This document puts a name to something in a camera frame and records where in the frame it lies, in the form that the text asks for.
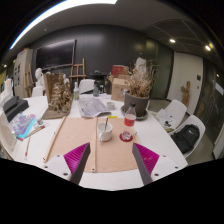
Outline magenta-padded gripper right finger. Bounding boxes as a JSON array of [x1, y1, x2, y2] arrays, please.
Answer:
[[131, 142, 183, 187]]

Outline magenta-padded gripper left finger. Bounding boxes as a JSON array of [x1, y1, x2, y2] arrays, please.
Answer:
[[42, 142, 92, 186]]

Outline clear red-labelled drink bottle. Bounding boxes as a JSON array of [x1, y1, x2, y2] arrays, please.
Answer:
[[120, 101, 138, 142]]

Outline beige wood-grain table mat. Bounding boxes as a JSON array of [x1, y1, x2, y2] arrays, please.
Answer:
[[43, 115, 141, 174]]

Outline white ceramic mug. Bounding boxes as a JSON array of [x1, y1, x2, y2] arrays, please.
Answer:
[[97, 121, 114, 143]]

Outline grey plant saucer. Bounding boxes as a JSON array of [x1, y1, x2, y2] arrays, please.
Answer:
[[120, 105, 149, 122]]

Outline black backpack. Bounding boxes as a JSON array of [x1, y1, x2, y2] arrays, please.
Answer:
[[171, 124, 201, 155]]

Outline white paper sheets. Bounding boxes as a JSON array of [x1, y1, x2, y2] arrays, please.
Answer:
[[156, 108, 178, 132]]

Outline grey printed newspaper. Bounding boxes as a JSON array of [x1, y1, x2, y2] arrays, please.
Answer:
[[78, 94, 112, 119]]

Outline white plastic chair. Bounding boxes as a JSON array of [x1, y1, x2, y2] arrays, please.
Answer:
[[156, 99, 188, 132], [171, 114, 207, 159], [78, 78, 96, 95]]

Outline dried plant in grey pot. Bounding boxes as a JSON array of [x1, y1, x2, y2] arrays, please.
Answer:
[[123, 59, 158, 118]]

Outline colourful book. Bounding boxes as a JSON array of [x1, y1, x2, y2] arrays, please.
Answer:
[[9, 112, 38, 140]]

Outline small green-labelled spray bottle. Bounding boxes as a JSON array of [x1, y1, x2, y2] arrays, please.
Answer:
[[73, 81, 80, 101]]

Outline brown carved sculpture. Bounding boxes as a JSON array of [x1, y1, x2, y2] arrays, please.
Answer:
[[42, 72, 74, 120]]

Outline cardboard box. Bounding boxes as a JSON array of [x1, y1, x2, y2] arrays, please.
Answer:
[[110, 77, 132, 102]]

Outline black boxes stack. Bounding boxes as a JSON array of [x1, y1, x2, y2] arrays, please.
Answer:
[[2, 95, 30, 123]]

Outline wooden easel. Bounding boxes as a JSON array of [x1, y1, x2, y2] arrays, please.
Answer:
[[69, 58, 87, 88]]

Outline white plaster bust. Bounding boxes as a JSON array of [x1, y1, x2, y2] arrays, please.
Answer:
[[34, 67, 46, 88]]

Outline red box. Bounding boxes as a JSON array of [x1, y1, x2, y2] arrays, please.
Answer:
[[111, 64, 130, 79]]

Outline white cabinet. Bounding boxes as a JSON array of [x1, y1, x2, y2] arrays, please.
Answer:
[[13, 49, 34, 99]]

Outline recessed ceiling spot lights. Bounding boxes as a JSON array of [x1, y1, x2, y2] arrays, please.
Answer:
[[2, 37, 213, 69]]

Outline long ceiling light panel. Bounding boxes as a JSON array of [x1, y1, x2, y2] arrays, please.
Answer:
[[9, 0, 118, 51]]

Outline wooden wall figure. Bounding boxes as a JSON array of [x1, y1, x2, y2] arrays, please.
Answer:
[[180, 80, 192, 108]]

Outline black wall screen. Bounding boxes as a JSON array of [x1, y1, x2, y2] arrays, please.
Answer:
[[35, 39, 76, 71]]

